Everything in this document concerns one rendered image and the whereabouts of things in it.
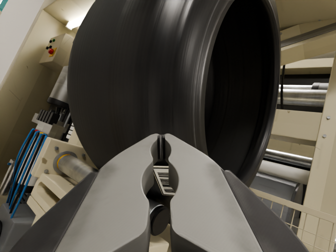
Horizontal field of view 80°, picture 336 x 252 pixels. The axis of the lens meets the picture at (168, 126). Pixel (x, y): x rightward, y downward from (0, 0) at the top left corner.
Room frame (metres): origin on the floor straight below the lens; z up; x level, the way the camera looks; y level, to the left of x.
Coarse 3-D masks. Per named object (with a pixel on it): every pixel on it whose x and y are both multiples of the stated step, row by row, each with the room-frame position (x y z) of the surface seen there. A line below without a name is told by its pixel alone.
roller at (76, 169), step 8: (64, 160) 0.52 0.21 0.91; (72, 160) 0.50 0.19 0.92; (80, 160) 0.51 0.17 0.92; (64, 168) 0.50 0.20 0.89; (72, 168) 0.48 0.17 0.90; (80, 168) 0.47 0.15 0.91; (88, 168) 0.46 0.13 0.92; (72, 176) 0.48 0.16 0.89; (80, 176) 0.45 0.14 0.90; (152, 200) 0.34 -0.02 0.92; (152, 208) 0.32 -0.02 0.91; (160, 208) 0.32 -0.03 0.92; (152, 216) 0.31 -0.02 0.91; (160, 216) 0.32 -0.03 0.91; (168, 216) 0.34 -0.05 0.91; (152, 224) 0.31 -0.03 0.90; (160, 224) 0.33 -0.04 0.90; (152, 232) 0.32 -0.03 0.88; (160, 232) 0.33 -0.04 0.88
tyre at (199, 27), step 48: (96, 0) 0.34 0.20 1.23; (144, 0) 0.24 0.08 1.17; (192, 0) 0.23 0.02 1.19; (240, 0) 0.46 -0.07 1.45; (96, 48) 0.30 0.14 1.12; (144, 48) 0.24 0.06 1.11; (192, 48) 0.24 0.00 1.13; (240, 48) 0.60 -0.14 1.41; (96, 96) 0.31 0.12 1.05; (144, 96) 0.25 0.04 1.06; (192, 96) 0.26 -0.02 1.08; (240, 96) 0.69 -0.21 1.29; (96, 144) 0.37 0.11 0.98; (192, 144) 0.29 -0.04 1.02; (240, 144) 0.67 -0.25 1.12
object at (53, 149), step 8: (48, 144) 0.51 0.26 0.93; (56, 144) 0.52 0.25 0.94; (64, 144) 0.54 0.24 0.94; (72, 144) 0.55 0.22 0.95; (40, 152) 0.52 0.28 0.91; (48, 152) 0.52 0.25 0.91; (56, 152) 0.53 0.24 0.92; (64, 152) 0.54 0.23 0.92; (72, 152) 0.55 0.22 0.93; (80, 152) 0.57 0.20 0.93; (40, 160) 0.51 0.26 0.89; (48, 160) 0.52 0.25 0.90; (56, 160) 0.53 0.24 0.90; (88, 160) 0.60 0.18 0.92; (32, 168) 0.52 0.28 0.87; (40, 168) 0.51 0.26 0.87; (48, 168) 0.53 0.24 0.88; (56, 168) 0.54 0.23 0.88; (96, 168) 0.63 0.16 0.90
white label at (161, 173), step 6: (156, 168) 0.29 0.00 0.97; (162, 168) 0.29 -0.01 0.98; (156, 174) 0.30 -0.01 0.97; (162, 174) 0.29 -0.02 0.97; (156, 180) 0.31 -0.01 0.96; (162, 180) 0.30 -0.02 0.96; (162, 186) 0.31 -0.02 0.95; (168, 186) 0.31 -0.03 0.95; (162, 192) 0.32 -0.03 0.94; (168, 192) 0.32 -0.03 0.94; (174, 192) 0.31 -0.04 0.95
